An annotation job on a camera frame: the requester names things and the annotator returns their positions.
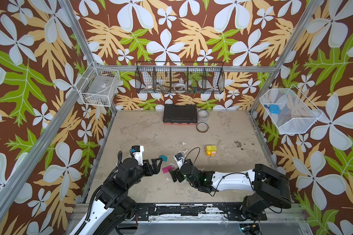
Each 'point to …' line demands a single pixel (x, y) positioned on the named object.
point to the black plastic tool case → (180, 114)
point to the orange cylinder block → (206, 151)
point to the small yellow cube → (209, 148)
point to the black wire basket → (179, 77)
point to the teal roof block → (163, 157)
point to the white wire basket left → (98, 85)
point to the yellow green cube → (214, 149)
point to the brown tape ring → (202, 127)
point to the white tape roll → (180, 86)
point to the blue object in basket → (273, 108)
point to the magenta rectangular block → (165, 169)
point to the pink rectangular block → (214, 152)
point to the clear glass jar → (203, 115)
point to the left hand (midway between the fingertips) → (155, 158)
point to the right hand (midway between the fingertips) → (173, 166)
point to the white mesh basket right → (291, 112)
